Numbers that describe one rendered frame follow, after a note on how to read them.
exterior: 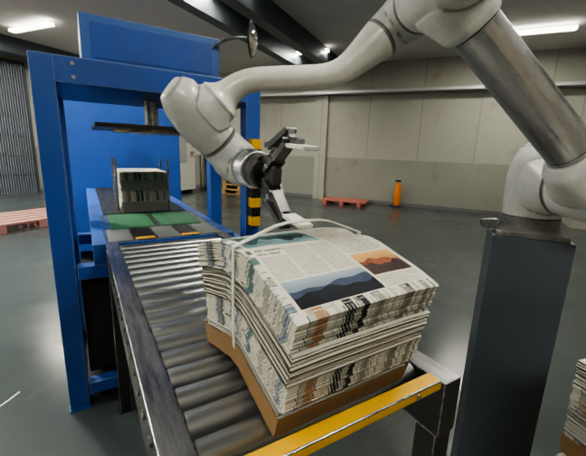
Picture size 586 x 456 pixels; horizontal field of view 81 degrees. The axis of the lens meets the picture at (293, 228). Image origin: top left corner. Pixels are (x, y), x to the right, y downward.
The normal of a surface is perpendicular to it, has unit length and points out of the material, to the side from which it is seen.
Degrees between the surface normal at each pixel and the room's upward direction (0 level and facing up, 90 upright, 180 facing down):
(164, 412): 0
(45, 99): 90
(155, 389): 0
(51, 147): 90
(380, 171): 90
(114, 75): 90
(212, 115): 100
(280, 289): 15
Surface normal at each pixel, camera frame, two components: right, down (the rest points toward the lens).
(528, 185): -0.99, 0.04
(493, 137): -0.42, 0.18
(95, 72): 0.51, 0.21
